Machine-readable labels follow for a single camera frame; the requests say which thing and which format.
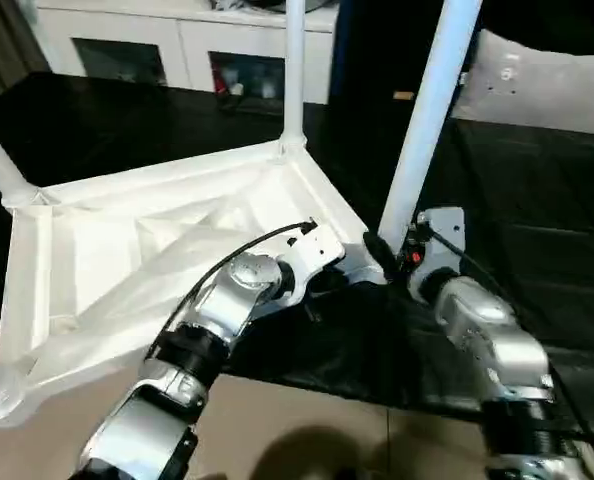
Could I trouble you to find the white plastic table top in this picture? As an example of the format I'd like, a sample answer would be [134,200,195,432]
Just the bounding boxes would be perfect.
[0,139,386,429]

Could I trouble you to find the black work mat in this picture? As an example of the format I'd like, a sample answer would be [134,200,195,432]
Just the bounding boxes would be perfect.
[0,72,594,441]

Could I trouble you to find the black sofa with gold label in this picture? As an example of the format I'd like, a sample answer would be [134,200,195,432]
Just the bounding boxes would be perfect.
[329,0,594,126]

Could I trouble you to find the grey printed pillow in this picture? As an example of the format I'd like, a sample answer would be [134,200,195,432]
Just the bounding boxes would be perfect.
[451,28,594,135]

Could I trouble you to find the white cabinet with glass doors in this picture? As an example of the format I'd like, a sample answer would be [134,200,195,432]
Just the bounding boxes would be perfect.
[36,0,338,106]

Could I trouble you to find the grey window curtain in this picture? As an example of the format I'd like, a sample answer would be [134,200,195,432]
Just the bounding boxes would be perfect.
[0,0,48,109]

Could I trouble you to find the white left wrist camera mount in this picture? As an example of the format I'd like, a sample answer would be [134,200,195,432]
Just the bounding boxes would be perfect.
[276,222,347,306]

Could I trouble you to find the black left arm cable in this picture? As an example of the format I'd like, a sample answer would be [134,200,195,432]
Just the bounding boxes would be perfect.
[144,217,318,361]

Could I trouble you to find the grey bag with black strap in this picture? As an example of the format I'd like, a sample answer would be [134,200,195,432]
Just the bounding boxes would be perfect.
[246,0,338,14]

